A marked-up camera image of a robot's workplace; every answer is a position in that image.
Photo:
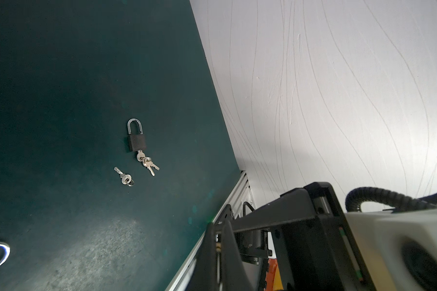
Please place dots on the black padlock with keys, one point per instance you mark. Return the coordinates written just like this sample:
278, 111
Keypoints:
137, 144

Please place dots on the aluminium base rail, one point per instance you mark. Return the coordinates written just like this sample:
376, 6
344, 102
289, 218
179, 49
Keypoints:
236, 198

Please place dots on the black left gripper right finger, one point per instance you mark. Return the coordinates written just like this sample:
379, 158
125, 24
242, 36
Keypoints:
234, 277

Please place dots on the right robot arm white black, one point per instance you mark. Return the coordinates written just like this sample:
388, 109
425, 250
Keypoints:
371, 199

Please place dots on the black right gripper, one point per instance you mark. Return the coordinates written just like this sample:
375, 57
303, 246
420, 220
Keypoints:
314, 245

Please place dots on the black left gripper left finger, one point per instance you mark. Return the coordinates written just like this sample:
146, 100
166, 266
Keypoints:
204, 276

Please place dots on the small silver key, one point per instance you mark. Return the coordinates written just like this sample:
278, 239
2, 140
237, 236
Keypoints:
126, 179

